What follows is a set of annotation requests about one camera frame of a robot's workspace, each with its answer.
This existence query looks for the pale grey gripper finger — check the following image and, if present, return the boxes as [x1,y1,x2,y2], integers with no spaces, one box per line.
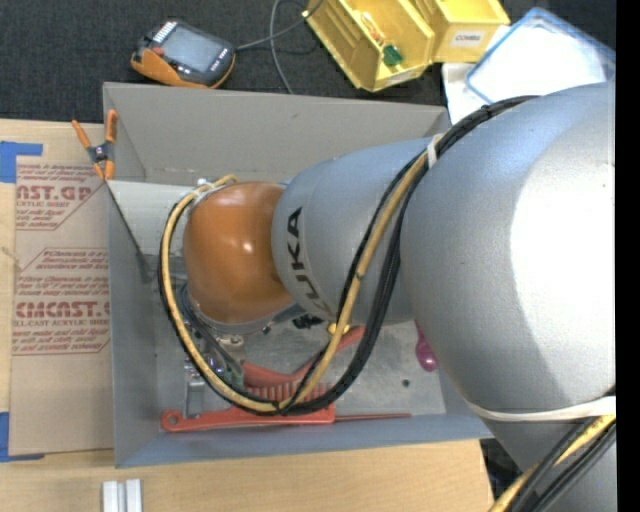
[185,378,206,420]

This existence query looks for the red tail comb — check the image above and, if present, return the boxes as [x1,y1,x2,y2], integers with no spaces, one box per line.
[160,381,413,434]

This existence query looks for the brown cardboard board red print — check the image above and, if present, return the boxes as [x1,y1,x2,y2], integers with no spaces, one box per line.
[0,117,117,464]

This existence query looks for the pink plastic toy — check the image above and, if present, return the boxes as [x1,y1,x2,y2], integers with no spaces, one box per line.
[414,321,439,374]

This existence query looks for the grey metal bin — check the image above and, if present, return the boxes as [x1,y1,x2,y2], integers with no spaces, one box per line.
[102,81,497,470]

